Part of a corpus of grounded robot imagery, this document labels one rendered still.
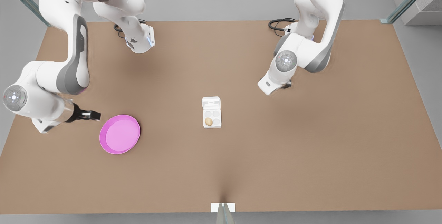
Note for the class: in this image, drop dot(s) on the white egg box lid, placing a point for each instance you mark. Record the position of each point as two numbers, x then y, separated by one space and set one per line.
211 104

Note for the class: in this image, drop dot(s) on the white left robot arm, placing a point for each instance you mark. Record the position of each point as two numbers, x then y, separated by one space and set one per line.
310 44

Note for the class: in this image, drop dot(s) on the brown egg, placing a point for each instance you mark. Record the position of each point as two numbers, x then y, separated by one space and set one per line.
208 122

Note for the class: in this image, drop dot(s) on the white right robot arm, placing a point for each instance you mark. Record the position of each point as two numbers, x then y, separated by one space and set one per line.
76 55

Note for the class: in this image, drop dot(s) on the pink round plate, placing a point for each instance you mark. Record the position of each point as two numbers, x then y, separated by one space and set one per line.
120 135

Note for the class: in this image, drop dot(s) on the white egg box base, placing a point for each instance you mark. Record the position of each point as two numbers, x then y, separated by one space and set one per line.
216 122

